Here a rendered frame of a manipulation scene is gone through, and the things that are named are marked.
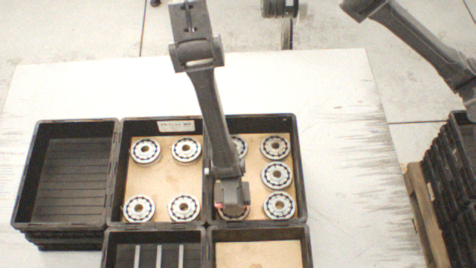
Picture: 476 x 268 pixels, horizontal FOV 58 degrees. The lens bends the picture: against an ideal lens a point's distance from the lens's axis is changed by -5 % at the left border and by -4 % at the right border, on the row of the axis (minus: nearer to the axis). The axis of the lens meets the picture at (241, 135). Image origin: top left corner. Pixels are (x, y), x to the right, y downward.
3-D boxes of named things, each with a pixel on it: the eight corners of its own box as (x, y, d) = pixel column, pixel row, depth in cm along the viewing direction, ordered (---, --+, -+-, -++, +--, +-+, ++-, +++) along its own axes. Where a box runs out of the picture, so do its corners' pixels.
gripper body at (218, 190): (250, 203, 133) (250, 192, 127) (215, 205, 133) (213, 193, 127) (248, 184, 137) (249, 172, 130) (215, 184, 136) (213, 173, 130)
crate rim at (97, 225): (39, 123, 154) (36, 119, 152) (121, 120, 154) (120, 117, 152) (11, 230, 132) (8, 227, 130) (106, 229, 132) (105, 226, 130)
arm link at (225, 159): (219, 27, 94) (169, 36, 95) (219, 42, 90) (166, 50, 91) (248, 162, 124) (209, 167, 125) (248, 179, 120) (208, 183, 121)
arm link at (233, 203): (243, 155, 119) (211, 158, 120) (245, 193, 113) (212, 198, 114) (248, 176, 129) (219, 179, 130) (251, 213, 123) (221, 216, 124)
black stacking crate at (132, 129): (127, 136, 162) (120, 118, 153) (209, 135, 163) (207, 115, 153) (115, 240, 140) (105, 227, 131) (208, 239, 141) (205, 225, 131)
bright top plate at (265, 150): (259, 135, 157) (259, 134, 157) (288, 134, 157) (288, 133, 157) (261, 160, 151) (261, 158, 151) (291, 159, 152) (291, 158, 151)
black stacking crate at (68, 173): (48, 138, 162) (37, 120, 152) (126, 136, 162) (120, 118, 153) (24, 241, 140) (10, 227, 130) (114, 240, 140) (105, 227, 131)
